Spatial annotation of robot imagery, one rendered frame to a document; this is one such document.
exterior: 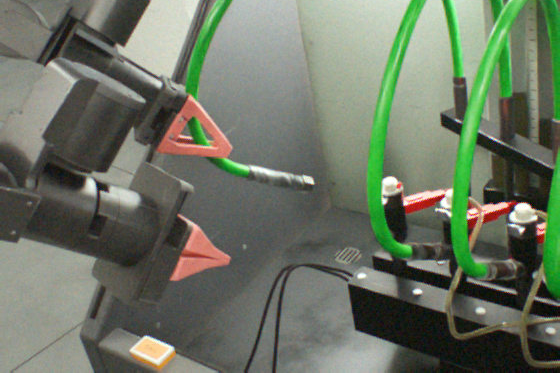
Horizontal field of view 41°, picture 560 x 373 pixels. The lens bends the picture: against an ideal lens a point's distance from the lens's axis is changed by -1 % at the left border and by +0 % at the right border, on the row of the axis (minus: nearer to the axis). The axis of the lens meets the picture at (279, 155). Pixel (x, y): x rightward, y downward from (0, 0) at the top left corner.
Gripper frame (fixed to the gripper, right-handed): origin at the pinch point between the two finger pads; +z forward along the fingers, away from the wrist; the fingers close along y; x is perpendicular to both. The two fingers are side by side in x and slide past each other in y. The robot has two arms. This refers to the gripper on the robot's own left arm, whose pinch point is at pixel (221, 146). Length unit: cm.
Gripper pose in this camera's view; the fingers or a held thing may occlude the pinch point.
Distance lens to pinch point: 83.6
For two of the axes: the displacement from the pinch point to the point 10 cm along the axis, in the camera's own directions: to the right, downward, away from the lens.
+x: -5.2, 8.5, 1.0
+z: 8.3, 4.8, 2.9
